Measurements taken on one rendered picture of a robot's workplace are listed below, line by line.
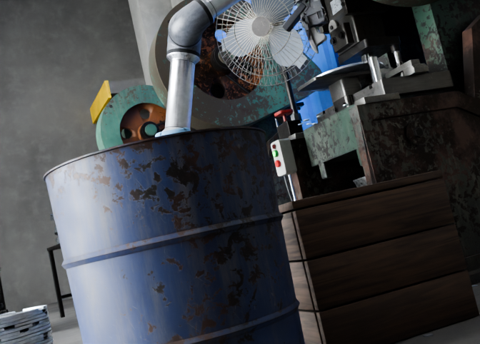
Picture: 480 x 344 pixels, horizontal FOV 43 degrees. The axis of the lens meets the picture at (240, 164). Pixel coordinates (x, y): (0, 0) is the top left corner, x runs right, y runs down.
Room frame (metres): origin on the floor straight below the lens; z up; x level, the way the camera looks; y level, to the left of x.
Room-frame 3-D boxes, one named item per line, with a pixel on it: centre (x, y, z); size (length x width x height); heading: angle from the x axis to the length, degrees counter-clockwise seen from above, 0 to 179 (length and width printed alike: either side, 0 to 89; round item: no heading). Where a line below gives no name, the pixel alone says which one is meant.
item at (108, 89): (7.98, 1.22, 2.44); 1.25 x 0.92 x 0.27; 24
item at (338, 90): (2.17, -0.40, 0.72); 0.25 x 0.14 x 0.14; 114
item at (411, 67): (2.09, -0.63, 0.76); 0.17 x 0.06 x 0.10; 24
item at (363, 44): (2.24, -0.57, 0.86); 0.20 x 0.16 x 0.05; 24
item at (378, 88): (2.24, -0.56, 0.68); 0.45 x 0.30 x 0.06; 24
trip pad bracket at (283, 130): (2.43, -0.23, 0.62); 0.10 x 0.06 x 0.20; 24
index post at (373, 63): (2.03, -0.52, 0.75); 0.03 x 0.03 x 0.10; 24
